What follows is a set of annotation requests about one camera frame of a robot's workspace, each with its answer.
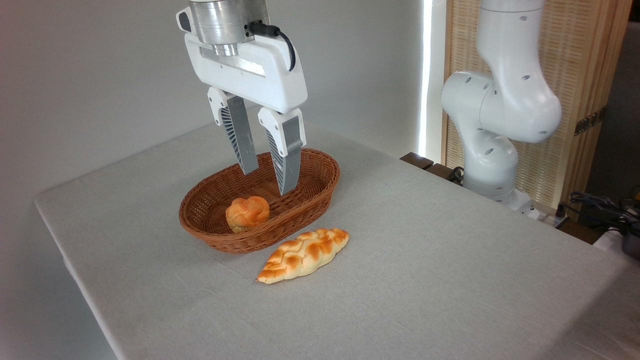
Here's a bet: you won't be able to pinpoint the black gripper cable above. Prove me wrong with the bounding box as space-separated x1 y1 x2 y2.
248 21 297 72

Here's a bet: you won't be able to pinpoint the brown wicker oval basket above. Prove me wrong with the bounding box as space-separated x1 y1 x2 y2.
178 147 341 254

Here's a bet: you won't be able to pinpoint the long braided bread loaf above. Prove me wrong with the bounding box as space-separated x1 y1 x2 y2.
256 228 350 285

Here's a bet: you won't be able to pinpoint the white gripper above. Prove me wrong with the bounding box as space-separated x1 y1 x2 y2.
184 32 308 196

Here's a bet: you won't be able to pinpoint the round knotted bread roll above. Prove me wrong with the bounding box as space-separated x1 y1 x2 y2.
225 195 271 234

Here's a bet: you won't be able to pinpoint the black cable bundle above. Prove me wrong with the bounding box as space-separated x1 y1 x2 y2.
564 190 640 236

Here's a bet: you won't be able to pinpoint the grey linen tablecloth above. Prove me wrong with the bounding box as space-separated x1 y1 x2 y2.
34 111 640 360

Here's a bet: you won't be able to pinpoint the black screen hinge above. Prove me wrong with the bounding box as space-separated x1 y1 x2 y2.
573 107 608 136

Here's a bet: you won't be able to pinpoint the wooden rattan folding screen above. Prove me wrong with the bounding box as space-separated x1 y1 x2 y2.
442 0 634 221

